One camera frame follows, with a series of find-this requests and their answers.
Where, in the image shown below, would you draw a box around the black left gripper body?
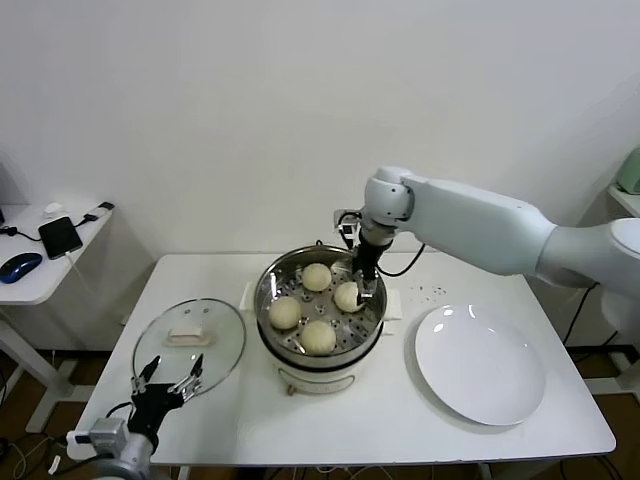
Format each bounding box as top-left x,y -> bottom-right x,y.
129,383 -> 186,437

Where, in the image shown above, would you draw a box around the blue computer mouse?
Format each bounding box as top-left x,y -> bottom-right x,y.
0,253 -> 44,286

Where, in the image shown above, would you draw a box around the black usb adapter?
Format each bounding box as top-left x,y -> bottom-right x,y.
74,202 -> 115,230

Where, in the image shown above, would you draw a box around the black smartphone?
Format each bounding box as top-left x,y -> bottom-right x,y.
38,217 -> 84,262

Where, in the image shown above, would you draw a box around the black desk cable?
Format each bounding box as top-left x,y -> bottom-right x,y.
0,227 -> 44,245

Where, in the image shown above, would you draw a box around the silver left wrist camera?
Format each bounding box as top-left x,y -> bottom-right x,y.
66,417 -> 130,459

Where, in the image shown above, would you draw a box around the white steamed baozi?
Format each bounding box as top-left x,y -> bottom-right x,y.
268,297 -> 303,331
301,263 -> 332,293
333,281 -> 365,314
298,319 -> 337,356

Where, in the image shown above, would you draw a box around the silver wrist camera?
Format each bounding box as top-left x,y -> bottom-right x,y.
66,417 -> 130,459
333,209 -> 362,249

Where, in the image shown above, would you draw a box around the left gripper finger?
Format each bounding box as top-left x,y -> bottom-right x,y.
130,355 -> 162,393
168,353 -> 206,402

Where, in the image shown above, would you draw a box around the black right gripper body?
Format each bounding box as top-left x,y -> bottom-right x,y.
351,226 -> 394,284

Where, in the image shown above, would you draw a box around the steel steamer basket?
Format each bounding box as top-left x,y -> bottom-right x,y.
239,248 -> 404,357

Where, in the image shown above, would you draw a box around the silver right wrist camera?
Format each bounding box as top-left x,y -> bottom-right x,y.
333,209 -> 362,249

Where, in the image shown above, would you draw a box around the glass pot lid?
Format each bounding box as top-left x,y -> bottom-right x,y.
132,298 -> 247,403

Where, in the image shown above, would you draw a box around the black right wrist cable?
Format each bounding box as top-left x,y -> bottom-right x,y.
374,242 -> 427,277

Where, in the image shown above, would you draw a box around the white charging cable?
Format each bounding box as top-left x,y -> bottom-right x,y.
63,252 -> 97,294

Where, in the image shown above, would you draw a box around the scattered dark crumbs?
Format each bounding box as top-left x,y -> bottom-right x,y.
409,284 -> 447,303

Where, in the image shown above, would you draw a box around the white electric pot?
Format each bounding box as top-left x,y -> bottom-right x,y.
257,319 -> 397,400

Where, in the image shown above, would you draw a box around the white side desk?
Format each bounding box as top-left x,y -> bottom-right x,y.
0,202 -> 117,435
607,183 -> 640,219

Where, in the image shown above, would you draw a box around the white round plate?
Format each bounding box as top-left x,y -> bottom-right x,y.
413,304 -> 547,427

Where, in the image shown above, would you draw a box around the pale green appliance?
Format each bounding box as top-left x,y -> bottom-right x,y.
619,148 -> 640,195

